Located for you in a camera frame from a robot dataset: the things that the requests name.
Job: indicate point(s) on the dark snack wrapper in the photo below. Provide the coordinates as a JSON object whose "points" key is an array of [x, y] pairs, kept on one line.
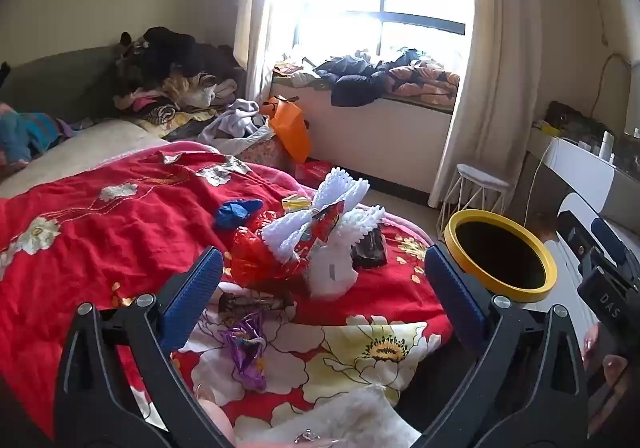
{"points": [[370, 248], [250, 300]]}

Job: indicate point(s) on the orange patterned blanket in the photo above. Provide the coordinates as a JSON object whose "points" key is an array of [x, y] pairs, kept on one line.
{"points": [[430, 78]]}

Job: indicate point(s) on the yellow box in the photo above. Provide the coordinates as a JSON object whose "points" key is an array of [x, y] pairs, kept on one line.
{"points": [[547, 129]]}

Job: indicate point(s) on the black bag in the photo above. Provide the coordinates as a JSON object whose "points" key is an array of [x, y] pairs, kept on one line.
{"points": [[570, 118]]}

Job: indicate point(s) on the dark padded jacket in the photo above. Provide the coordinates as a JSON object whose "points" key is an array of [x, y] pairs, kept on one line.
{"points": [[355, 88]]}

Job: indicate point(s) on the floral fabric basket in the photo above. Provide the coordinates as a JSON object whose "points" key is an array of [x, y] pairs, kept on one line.
{"points": [[270, 153]]}

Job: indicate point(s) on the narrow cream curtain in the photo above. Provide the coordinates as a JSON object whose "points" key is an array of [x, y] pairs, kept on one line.
{"points": [[255, 3]]}

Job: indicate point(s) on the grey white garment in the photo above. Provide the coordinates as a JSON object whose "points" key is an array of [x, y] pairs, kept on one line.
{"points": [[235, 121]]}

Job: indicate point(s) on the pile of mixed clothes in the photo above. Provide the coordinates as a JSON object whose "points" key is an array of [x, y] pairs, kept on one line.
{"points": [[165, 53]]}

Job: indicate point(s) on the purple foil snack wrapper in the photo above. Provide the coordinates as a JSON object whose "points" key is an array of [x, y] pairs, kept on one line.
{"points": [[247, 353]]}

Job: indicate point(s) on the pale folded cloth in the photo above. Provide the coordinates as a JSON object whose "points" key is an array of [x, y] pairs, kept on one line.
{"points": [[295, 76]]}

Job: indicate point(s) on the red shopping bag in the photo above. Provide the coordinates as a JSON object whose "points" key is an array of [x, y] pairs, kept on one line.
{"points": [[312, 172]]}

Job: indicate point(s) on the dark cloth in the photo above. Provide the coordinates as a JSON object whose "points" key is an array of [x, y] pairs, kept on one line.
{"points": [[4, 73]]}

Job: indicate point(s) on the person's right hand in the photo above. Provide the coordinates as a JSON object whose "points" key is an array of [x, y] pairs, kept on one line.
{"points": [[616, 369]]}

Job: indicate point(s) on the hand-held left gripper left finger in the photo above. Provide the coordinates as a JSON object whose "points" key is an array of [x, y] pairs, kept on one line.
{"points": [[195, 298]]}

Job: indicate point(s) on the yellow snack wrapper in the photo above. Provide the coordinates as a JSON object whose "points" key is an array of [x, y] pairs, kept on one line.
{"points": [[295, 202]]}

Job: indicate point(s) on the yellow rimmed black trash bin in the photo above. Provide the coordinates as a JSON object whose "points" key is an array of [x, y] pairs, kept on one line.
{"points": [[500, 253]]}

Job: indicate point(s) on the grey padded headboard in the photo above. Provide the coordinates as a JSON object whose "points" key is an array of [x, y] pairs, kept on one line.
{"points": [[60, 78]]}

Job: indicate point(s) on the white rounded cabinet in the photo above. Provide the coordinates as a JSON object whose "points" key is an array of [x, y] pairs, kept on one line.
{"points": [[570, 278]]}

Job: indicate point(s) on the bed with cream sheet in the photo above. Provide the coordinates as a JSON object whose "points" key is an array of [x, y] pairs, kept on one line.
{"points": [[75, 153]]}

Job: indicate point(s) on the red floral blanket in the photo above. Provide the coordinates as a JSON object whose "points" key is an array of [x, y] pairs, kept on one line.
{"points": [[125, 238]]}

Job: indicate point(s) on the orange paper bag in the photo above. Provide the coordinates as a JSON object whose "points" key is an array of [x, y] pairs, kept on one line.
{"points": [[290, 128]]}

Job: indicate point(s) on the red plastic bag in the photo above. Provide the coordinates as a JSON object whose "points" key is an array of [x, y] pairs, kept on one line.
{"points": [[250, 253]]}

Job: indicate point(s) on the blue wrapper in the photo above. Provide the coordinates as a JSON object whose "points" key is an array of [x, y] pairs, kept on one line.
{"points": [[235, 213]]}

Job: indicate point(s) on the white window seat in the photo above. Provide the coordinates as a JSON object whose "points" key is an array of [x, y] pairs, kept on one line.
{"points": [[375, 138]]}

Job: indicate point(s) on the wide cream curtain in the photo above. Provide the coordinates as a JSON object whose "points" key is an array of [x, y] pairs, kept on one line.
{"points": [[500, 53]]}

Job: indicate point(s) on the white dressing table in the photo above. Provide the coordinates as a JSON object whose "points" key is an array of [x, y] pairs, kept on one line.
{"points": [[580, 163]]}

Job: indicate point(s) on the person's left hand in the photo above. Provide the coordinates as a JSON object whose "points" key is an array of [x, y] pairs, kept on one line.
{"points": [[217, 423]]}

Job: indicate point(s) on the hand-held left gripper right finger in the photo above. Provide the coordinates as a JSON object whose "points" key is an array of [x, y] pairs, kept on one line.
{"points": [[455, 298]]}

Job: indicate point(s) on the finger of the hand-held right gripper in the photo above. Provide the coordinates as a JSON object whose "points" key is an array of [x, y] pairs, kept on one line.
{"points": [[607, 298], [607, 235]]}

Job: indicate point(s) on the teal patterned garment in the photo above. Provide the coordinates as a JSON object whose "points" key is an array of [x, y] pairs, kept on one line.
{"points": [[30, 128]]}

